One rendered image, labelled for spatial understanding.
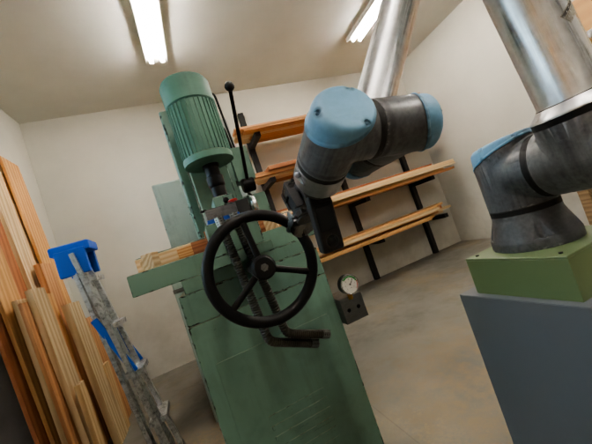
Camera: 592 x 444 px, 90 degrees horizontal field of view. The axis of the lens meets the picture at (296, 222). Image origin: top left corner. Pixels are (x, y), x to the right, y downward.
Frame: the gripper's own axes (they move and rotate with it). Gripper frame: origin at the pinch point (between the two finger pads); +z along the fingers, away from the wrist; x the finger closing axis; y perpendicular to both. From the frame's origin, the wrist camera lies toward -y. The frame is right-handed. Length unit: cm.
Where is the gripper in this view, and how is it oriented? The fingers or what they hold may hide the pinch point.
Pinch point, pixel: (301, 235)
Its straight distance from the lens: 71.3
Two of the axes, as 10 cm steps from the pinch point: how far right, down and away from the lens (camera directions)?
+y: -4.2, -8.3, 3.6
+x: -8.9, 3.1, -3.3
